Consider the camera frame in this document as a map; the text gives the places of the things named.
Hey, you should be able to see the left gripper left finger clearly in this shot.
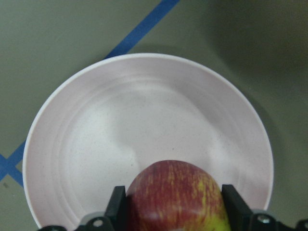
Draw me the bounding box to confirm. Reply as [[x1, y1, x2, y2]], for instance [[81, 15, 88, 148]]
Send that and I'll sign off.
[[36, 185, 128, 231]]

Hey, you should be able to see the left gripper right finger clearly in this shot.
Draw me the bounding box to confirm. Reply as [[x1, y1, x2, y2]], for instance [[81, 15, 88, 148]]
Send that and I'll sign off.
[[221, 184, 308, 231]]

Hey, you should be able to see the red yellow apple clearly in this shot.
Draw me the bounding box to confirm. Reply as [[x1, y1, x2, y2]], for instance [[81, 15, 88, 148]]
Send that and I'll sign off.
[[127, 160, 231, 231]]

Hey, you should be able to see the pink plate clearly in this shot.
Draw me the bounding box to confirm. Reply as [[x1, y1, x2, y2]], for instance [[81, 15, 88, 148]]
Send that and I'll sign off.
[[23, 53, 274, 230]]

